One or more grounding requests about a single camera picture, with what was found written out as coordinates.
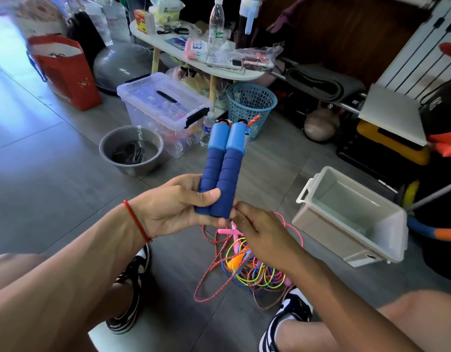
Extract red bag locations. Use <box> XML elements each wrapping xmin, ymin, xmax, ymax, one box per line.
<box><xmin>27</xmin><ymin>34</ymin><xmax>103</xmax><ymax>112</ymax></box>

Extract large plastic water bottle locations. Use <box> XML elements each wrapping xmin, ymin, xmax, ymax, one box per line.
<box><xmin>208</xmin><ymin>0</ymin><xmax>226</xmax><ymax>48</ymax></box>

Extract grey exercise ball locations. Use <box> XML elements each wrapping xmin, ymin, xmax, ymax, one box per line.
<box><xmin>92</xmin><ymin>42</ymin><xmax>154</xmax><ymax>94</ymax></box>

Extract black red inflatable toy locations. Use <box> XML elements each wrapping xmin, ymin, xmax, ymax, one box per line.
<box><xmin>419</xmin><ymin>42</ymin><xmax>451</xmax><ymax>158</ymax></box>

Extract grey folded mat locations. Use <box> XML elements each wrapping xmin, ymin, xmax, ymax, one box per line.
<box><xmin>284</xmin><ymin>62</ymin><xmax>367</xmax><ymax>103</ymax></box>

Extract pink white packet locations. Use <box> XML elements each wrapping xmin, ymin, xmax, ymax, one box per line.
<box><xmin>185</xmin><ymin>36</ymin><xmax>210</xmax><ymax>63</ymax></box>

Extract multicoloured hula hoop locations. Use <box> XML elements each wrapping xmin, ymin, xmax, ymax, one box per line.
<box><xmin>401</xmin><ymin>179</ymin><xmax>451</xmax><ymax>242</ymax></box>

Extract black white left shoe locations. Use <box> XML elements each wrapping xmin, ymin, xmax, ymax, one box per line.
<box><xmin>106</xmin><ymin>242</ymin><xmax>152</xmax><ymax>335</ymax></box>

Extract white plastic bag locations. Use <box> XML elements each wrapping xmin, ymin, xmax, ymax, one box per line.
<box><xmin>82</xmin><ymin>0</ymin><xmax>131</xmax><ymax>44</ymax></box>

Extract brown ball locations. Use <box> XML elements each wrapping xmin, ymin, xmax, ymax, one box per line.
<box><xmin>303</xmin><ymin>108</ymin><xmax>341</xmax><ymax>143</ymax></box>

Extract person's left leg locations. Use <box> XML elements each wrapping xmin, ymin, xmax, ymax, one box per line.
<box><xmin>0</xmin><ymin>253</ymin><xmax>134</xmax><ymax>352</ymax></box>

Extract black white right shoe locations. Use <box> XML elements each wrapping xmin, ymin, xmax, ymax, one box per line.
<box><xmin>258</xmin><ymin>286</ymin><xmax>314</xmax><ymax>352</ymax></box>

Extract small plastic water bottle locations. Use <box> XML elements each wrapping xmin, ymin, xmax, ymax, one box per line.
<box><xmin>199</xmin><ymin>111</ymin><xmax>214</xmax><ymax>147</ymax></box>

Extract white blue tumbler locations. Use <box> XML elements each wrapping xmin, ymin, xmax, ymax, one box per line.
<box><xmin>238</xmin><ymin>0</ymin><xmax>263</xmax><ymax>37</ymax></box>

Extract clear plastic bag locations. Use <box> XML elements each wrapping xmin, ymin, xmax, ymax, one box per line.
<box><xmin>233</xmin><ymin>44</ymin><xmax>285</xmax><ymax>72</ymax></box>

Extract white green pack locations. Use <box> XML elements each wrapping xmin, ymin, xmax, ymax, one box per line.
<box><xmin>148</xmin><ymin>0</ymin><xmax>186</xmax><ymax>26</ymax></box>

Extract white radiator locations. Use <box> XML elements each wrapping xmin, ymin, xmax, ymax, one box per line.
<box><xmin>375</xmin><ymin>0</ymin><xmax>451</xmax><ymax>103</ymax></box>

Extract person's left forearm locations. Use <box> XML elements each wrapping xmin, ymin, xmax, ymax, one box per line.
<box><xmin>0</xmin><ymin>205</ymin><xmax>150</xmax><ymax>352</ymax></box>

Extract red rope blue-handled jump rope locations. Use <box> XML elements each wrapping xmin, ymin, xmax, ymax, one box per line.
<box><xmin>193</xmin><ymin>113</ymin><xmax>288</xmax><ymax>312</ymax></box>

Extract yellow black case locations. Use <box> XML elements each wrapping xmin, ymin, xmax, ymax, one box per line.
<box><xmin>356</xmin><ymin>119</ymin><xmax>432</xmax><ymax>167</ymax></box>

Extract yellow rope orange handles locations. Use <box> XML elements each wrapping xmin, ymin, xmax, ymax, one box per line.
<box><xmin>224</xmin><ymin>238</ymin><xmax>285</xmax><ymax>290</ymax></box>

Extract person's left hand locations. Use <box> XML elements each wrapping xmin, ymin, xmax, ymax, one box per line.
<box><xmin>129</xmin><ymin>174</ymin><xmax>230</xmax><ymax>241</ymax></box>

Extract black white shoe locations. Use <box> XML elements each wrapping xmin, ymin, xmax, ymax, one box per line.
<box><xmin>106</xmin><ymin>242</ymin><xmax>152</xmax><ymax>335</ymax></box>
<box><xmin>258</xmin><ymin>286</ymin><xmax>314</xmax><ymax>352</ymax></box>

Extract white plastic bin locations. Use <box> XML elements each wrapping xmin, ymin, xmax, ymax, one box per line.
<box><xmin>292</xmin><ymin>166</ymin><xmax>410</xmax><ymax>268</ymax></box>

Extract white round table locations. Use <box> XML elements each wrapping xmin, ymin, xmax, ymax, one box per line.
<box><xmin>130</xmin><ymin>18</ymin><xmax>266</xmax><ymax>122</ymax></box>

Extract blue mesh plastic basket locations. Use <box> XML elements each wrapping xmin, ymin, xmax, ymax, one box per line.
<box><xmin>225</xmin><ymin>83</ymin><xmax>279</xmax><ymax>141</ymax></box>

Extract clear bin with black latches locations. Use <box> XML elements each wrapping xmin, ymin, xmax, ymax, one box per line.
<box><xmin>116</xmin><ymin>72</ymin><xmax>212</xmax><ymax>159</ymax></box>

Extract red string bracelet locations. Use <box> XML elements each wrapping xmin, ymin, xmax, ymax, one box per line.
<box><xmin>123</xmin><ymin>199</ymin><xmax>153</xmax><ymax>244</ymax></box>

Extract person's right leg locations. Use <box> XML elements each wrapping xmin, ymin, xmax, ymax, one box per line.
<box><xmin>273</xmin><ymin>289</ymin><xmax>451</xmax><ymax>352</ymax></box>

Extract person's leg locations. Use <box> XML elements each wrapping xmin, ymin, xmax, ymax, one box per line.
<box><xmin>273</xmin><ymin>289</ymin><xmax>451</xmax><ymax>352</ymax></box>
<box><xmin>0</xmin><ymin>253</ymin><xmax>134</xmax><ymax>352</ymax></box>

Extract person's right forearm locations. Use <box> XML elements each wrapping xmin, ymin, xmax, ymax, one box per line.
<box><xmin>284</xmin><ymin>249</ymin><xmax>424</xmax><ymax>352</ymax></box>

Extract grey flat board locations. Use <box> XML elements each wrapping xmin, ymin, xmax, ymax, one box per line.
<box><xmin>359</xmin><ymin>83</ymin><xmax>429</xmax><ymax>147</ymax></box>

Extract grey metal basin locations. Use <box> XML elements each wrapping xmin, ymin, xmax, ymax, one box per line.
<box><xmin>99</xmin><ymin>125</ymin><xmax>165</xmax><ymax>178</ymax></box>

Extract person's right hand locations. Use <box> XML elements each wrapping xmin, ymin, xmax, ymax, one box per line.
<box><xmin>230</xmin><ymin>201</ymin><xmax>308</xmax><ymax>276</ymax></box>

